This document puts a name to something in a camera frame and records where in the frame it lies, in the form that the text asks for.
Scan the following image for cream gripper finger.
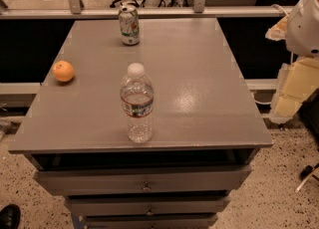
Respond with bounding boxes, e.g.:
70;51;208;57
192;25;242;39
265;16;288;41
269;57;319;124

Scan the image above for clear plastic water bottle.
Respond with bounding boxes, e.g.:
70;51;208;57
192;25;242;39
120;63;154;143

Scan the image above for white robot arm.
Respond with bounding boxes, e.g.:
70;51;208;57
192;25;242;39
265;0;319;124

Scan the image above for green white 7up can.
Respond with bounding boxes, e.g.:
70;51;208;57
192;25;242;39
119;4;140;46

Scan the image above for black white tool on floor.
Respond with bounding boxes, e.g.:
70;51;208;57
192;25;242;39
296;163;319;192

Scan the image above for grey drawer cabinet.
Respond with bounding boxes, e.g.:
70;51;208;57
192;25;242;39
10;18;271;229

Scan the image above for grey middle drawer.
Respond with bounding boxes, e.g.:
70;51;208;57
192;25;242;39
65;194;230;216

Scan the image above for grey drawer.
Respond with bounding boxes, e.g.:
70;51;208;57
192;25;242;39
85;213;217;229
34;165;251;196
65;194;230;216

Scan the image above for grey top drawer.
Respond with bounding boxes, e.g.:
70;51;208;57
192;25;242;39
34;165;251;196

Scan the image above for orange fruit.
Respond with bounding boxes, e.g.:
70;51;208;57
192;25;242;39
53;61;75;82

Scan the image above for grey bottom drawer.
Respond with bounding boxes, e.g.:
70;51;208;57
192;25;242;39
85;213;217;229

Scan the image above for black shoe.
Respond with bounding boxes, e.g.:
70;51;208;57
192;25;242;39
0;204;21;229

